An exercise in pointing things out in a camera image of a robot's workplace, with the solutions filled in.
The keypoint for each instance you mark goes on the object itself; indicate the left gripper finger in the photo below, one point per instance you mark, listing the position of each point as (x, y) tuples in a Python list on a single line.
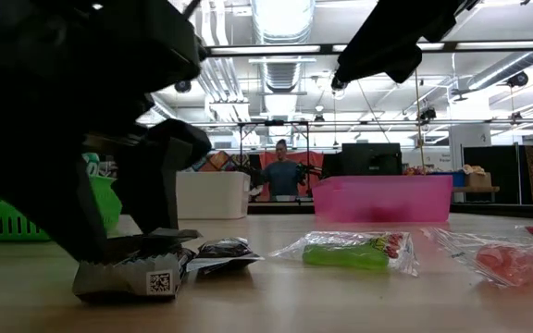
[(160, 176), (53, 185)]

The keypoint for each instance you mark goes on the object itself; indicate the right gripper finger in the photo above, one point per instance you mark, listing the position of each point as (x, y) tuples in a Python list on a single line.
[(361, 57)]

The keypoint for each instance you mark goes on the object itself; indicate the brown Hershey's candy bar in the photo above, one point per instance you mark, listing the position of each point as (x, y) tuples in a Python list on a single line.
[(222, 252), (181, 235)]

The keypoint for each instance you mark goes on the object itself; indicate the silver foil snack packet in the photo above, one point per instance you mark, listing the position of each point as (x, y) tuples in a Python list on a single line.
[(127, 279)]

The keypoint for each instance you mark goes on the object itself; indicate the green candy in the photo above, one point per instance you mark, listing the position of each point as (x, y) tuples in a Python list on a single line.
[(350, 254)]

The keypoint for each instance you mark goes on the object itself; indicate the orange candy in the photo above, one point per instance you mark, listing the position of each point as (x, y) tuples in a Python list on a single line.
[(511, 263)]

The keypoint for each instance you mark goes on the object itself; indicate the black ceiling spotlight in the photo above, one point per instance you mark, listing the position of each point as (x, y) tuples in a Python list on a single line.
[(183, 86), (518, 78), (338, 84), (427, 114)]

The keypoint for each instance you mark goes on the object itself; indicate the green soda can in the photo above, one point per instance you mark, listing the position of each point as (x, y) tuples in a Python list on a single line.
[(91, 164)]

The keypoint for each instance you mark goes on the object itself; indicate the white plastic basket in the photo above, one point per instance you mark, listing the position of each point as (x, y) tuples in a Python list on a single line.
[(215, 194)]

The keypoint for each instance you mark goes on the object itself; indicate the colourful patchwork quilt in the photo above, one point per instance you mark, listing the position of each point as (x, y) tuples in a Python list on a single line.
[(220, 159)]

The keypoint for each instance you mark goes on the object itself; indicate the black background truss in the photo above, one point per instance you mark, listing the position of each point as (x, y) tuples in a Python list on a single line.
[(363, 122)]

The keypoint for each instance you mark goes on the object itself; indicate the black overhead light bar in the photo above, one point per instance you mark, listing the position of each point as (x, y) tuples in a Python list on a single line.
[(294, 49)]

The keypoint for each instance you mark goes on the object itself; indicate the black monitor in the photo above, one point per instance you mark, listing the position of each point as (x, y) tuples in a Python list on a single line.
[(370, 159)]

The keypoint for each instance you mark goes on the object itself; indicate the orange hanging cloth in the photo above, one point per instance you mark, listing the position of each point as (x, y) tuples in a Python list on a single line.
[(313, 159)]

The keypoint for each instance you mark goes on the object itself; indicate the person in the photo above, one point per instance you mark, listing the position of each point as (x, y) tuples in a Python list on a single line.
[(282, 178)]

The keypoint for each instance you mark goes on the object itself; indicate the red plastic basket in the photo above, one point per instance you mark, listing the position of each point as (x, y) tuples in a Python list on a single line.
[(382, 201)]

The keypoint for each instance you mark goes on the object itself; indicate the blue bin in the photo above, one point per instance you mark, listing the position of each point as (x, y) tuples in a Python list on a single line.
[(451, 178)]

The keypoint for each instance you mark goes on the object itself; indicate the cardboard box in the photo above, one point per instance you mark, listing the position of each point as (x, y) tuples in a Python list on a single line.
[(478, 179)]

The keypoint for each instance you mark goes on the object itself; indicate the wooden side table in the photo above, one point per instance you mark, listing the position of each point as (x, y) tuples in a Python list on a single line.
[(474, 189)]

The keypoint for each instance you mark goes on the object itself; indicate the silver ventilation duct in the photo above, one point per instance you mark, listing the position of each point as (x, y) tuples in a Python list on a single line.
[(282, 18)]

